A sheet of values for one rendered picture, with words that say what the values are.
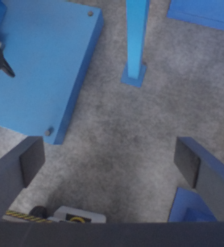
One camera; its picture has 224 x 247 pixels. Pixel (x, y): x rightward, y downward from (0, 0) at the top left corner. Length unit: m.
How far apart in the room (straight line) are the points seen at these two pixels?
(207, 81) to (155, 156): 0.53
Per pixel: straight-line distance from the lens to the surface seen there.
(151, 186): 1.05
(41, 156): 0.17
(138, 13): 0.62
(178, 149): 0.16
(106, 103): 1.06
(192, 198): 1.10
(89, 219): 0.98
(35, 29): 1.26
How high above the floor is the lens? 1.02
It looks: 81 degrees down
